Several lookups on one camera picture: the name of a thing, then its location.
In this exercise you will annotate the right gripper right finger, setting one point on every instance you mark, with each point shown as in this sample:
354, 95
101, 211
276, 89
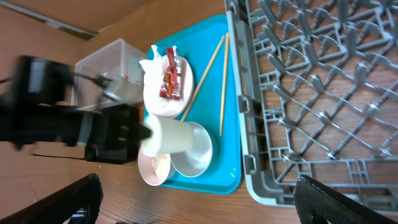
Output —
317, 203

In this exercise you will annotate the teal plastic tray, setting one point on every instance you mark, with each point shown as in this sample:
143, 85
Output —
215, 107

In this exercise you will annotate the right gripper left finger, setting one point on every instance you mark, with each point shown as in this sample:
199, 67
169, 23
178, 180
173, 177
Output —
78, 202

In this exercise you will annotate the left wooden chopstick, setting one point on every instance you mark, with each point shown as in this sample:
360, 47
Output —
203, 78

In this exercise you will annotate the red sauce packet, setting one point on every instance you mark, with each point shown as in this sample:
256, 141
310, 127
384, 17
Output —
170, 87

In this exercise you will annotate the clear plastic bin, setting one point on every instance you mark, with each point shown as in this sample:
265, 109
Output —
117, 61

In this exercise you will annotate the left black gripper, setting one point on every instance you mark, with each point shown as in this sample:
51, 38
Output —
114, 127

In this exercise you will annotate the wooden chopstick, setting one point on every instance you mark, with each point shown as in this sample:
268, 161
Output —
203, 78
224, 80

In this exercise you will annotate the black tray bin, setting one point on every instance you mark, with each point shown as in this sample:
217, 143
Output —
118, 156

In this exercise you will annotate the grey dishwasher rack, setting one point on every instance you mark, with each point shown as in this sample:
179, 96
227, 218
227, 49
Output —
316, 83

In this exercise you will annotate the white cup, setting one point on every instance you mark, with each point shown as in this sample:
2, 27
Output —
168, 136

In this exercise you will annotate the white napkin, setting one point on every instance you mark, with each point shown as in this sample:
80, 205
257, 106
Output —
153, 75

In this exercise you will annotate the grey bowl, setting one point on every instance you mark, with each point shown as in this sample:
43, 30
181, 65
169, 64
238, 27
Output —
196, 161

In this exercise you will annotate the pink bowl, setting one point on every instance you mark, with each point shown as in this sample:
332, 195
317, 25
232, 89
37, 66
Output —
146, 172

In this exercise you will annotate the right wooden chopstick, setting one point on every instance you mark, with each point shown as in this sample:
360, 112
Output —
224, 80

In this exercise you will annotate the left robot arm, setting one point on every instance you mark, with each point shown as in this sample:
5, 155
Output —
31, 112

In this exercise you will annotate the large white plate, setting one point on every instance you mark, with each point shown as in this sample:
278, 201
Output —
164, 107

